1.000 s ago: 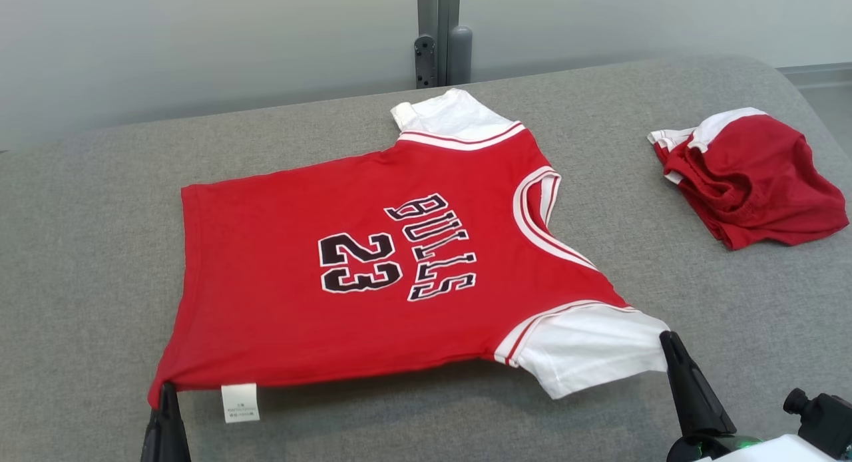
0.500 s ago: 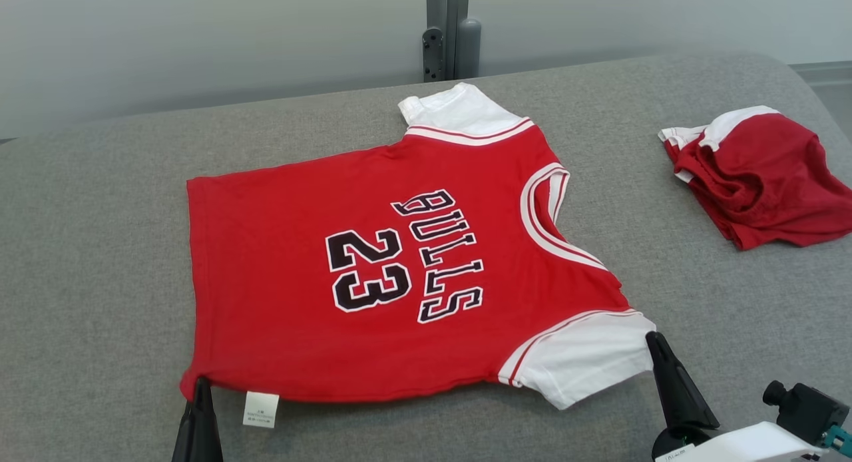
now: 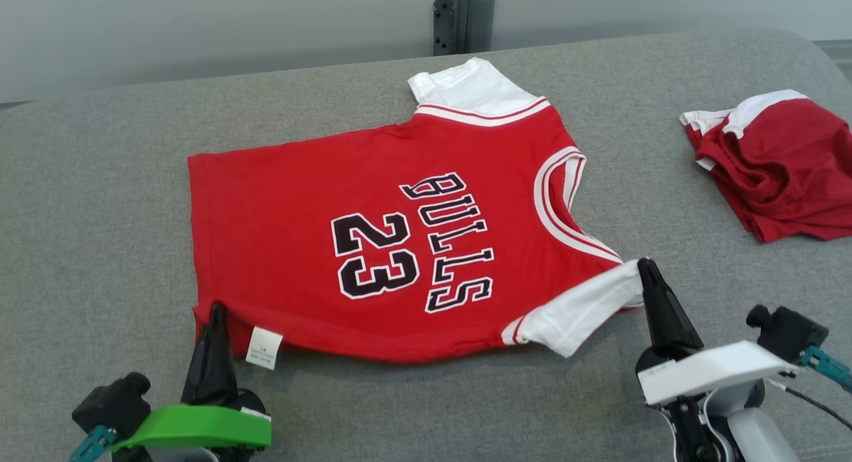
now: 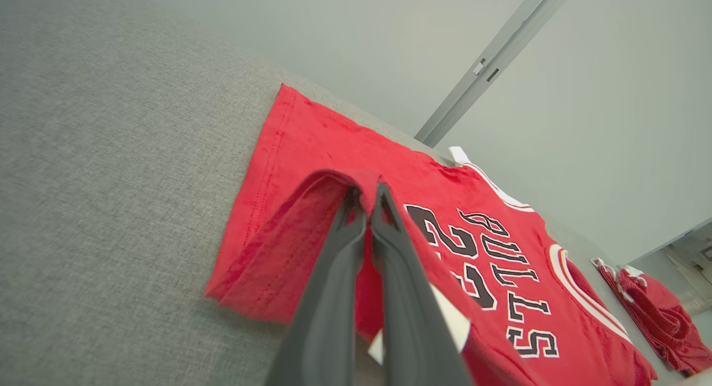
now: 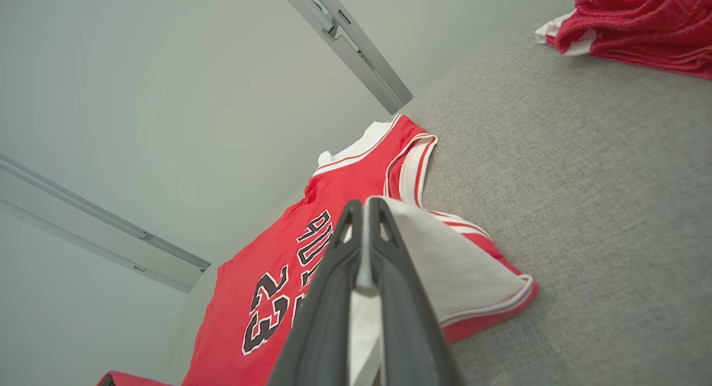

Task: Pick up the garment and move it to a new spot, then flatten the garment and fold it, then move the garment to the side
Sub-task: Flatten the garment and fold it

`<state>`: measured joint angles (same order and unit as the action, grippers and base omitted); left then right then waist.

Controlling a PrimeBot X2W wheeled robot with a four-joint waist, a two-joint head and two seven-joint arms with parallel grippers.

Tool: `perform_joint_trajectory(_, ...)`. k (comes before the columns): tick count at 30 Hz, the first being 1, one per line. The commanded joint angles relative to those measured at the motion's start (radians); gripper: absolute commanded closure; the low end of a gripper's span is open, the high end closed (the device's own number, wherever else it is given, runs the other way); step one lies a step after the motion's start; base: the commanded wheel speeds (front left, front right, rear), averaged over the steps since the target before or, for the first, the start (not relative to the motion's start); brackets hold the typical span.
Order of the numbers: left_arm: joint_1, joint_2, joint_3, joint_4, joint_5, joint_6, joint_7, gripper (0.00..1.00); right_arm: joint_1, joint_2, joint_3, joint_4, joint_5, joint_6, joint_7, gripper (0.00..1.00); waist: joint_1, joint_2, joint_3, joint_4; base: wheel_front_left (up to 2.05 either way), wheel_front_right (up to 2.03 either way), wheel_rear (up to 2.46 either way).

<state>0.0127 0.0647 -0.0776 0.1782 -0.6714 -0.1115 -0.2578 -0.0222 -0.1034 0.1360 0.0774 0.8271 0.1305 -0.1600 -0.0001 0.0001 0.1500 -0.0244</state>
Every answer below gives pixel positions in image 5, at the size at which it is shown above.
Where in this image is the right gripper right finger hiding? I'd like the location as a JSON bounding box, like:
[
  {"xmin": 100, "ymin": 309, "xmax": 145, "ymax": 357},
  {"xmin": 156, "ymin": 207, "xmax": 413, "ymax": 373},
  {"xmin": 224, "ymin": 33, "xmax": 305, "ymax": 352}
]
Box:
[{"xmin": 364, "ymin": 196, "xmax": 465, "ymax": 386}]

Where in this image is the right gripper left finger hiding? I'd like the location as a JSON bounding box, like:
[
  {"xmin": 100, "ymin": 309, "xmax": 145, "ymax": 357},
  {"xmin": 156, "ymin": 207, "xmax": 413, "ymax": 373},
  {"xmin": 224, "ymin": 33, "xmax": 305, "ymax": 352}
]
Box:
[{"xmin": 267, "ymin": 199, "xmax": 365, "ymax": 386}]

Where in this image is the red white basketball jersey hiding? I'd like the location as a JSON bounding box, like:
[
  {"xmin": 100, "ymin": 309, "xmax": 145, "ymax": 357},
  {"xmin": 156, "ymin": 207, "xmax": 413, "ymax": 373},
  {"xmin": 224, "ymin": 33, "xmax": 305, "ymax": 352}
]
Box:
[{"xmin": 97, "ymin": 113, "xmax": 539, "ymax": 386}]

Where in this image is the red shorts white stripe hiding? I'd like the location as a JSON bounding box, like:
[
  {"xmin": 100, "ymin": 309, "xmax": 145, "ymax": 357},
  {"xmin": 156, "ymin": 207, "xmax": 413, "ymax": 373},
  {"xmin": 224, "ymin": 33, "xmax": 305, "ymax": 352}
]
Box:
[{"xmin": 535, "ymin": 0, "xmax": 712, "ymax": 80}]

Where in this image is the grey metal wall rail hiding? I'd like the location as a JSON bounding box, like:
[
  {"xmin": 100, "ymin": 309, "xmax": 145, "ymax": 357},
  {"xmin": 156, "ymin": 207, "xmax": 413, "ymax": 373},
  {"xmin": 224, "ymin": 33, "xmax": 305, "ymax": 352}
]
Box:
[
  {"xmin": 275, "ymin": 0, "xmax": 413, "ymax": 115},
  {"xmin": 0, "ymin": 152, "xmax": 211, "ymax": 294}
]

